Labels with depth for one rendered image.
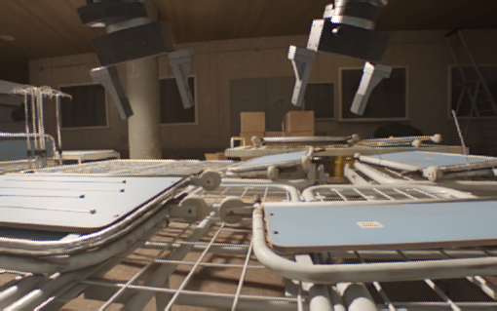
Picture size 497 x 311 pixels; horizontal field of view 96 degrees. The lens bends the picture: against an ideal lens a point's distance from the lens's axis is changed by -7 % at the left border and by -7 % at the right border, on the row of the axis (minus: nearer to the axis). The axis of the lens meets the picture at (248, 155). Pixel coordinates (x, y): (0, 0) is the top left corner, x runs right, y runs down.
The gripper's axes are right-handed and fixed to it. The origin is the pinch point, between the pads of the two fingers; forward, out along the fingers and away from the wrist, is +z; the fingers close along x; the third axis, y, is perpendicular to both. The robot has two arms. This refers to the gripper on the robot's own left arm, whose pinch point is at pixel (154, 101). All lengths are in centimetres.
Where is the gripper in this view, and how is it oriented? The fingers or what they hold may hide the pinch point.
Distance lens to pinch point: 51.4
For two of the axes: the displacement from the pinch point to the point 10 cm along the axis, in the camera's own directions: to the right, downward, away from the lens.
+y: 0.7, -4.7, 8.8
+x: -9.8, 1.2, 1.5
